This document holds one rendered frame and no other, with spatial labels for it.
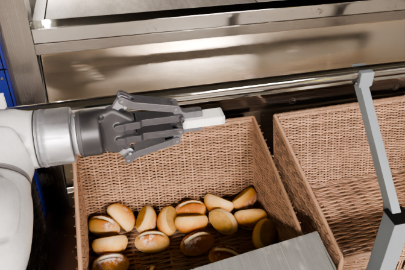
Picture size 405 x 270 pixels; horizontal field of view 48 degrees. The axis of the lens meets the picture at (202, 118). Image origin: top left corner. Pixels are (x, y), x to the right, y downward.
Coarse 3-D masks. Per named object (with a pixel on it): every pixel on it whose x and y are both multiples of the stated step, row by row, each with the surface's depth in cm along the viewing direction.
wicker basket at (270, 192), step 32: (224, 128) 137; (256, 128) 135; (96, 160) 131; (192, 160) 138; (256, 160) 140; (96, 192) 134; (128, 192) 136; (192, 192) 141; (224, 192) 144; (256, 192) 144; (288, 224) 120; (96, 256) 126; (128, 256) 126; (160, 256) 126; (192, 256) 126
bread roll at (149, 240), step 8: (144, 232) 127; (152, 232) 126; (160, 232) 127; (136, 240) 126; (144, 240) 125; (152, 240) 125; (160, 240) 125; (168, 240) 127; (144, 248) 125; (152, 248) 125; (160, 248) 126
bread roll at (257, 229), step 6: (258, 222) 129; (264, 222) 128; (270, 222) 129; (258, 228) 127; (264, 228) 127; (270, 228) 128; (258, 234) 126; (264, 234) 126; (270, 234) 127; (258, 240) 125; (264, 240) 125; (270, 240) 126; (258, 246) 125; (264, 246) 125
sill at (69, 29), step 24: (288, 0) 129; (312, 0) 129; (336, 0) 129; (360, 0) 129; (384, 0) 130; (48, 24) 114; (72, 24) 114; (96, 24) 114; (120, 24) 115; (144, 24) 117; (168, 24) 118; (192, 24) 120; (216, 24) 122; (240, 24) 123
